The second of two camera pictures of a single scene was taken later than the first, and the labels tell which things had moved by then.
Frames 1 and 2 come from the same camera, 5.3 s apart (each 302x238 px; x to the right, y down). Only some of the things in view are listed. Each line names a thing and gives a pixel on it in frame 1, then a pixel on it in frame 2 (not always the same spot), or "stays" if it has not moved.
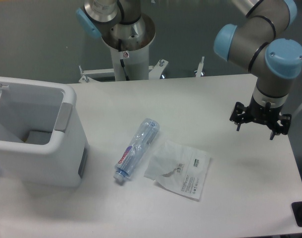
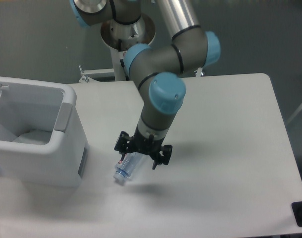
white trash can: (38, 137) stays
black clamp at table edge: (301, 210) stays
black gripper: (264, 113) -> (140, 144)
